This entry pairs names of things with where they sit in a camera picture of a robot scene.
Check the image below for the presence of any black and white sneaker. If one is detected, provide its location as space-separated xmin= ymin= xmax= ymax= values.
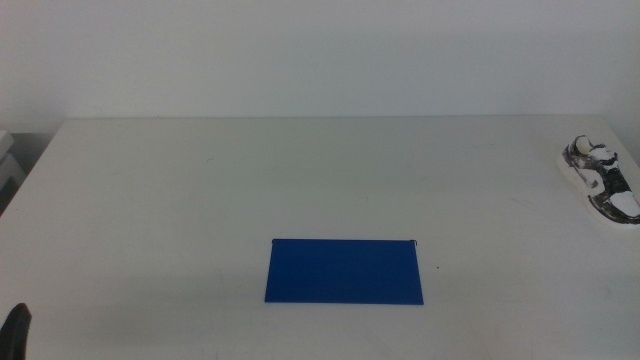
xmin=557 ymin=134 xmax=640 ymax=231

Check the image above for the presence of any blue rectangular mat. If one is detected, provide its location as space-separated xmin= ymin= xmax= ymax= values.
xmin=264 ymin=238 xmax=425 ymax=306

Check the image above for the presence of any white side furniture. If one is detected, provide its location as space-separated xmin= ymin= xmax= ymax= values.
xmin=0 ymin=129 xmax=27 ymax=191

